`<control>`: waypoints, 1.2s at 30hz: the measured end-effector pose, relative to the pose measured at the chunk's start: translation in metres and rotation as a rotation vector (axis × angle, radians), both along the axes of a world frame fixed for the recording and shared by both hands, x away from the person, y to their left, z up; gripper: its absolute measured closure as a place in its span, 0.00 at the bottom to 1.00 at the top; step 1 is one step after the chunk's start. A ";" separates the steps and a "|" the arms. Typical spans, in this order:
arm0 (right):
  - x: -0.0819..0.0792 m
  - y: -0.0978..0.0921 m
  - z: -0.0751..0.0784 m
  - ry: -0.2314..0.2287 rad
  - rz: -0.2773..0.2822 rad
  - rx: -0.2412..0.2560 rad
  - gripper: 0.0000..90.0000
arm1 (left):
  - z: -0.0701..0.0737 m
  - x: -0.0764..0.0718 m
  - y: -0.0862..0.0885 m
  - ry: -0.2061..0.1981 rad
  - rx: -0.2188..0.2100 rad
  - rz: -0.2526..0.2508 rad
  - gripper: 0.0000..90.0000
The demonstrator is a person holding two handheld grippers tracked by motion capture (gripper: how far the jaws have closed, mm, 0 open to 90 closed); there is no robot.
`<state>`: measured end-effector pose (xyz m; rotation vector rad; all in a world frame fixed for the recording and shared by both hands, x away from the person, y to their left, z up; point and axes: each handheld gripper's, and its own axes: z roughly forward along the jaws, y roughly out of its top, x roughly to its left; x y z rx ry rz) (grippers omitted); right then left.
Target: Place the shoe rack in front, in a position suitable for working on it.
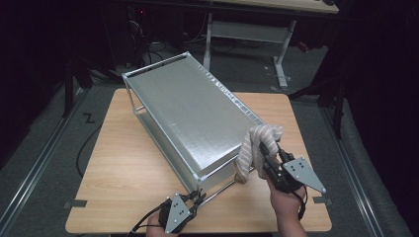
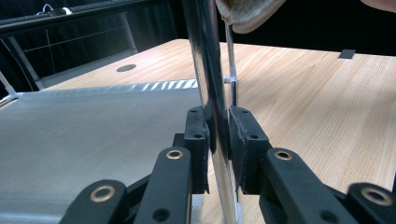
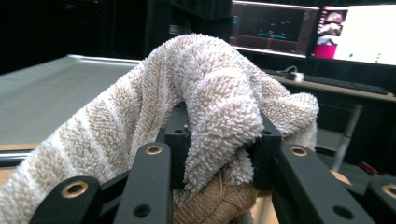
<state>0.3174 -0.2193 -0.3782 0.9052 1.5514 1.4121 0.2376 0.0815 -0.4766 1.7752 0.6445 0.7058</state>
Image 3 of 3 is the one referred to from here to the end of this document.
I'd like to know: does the dark screen monitor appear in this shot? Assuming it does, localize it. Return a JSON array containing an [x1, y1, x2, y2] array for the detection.
[[230, 0, 320, 60]]

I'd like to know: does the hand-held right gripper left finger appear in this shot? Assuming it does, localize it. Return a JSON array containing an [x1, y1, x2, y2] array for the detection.
[[157, 102, 191, 190]]

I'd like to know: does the beige striped towel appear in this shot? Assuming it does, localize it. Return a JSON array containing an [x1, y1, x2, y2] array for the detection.
[[0, 32, 320, 224]]

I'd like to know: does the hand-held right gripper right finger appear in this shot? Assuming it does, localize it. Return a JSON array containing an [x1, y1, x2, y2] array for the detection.
[[247, 110, 283, 190]]

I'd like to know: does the wooden desk with white legs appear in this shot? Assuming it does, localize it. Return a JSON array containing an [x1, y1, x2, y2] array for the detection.
[[264, 68, 396, 173]]

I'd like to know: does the black keyboard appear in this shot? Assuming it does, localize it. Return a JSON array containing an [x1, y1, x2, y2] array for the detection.
[[303, 74, 389, 96]]

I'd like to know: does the white screen monitor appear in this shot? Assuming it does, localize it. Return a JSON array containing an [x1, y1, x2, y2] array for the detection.
[[311, 3, 396, 68]]

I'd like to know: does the small red object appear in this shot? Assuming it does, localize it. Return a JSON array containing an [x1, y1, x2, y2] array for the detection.
[[359, 161, 379, 175]]

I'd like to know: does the dark computer tower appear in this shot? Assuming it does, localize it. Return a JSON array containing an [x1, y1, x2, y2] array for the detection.
[[145, 0, 233, 60]]

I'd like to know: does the small black white device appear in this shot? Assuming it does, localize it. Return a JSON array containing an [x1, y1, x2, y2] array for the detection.
[[281, 65, 305, 84]]

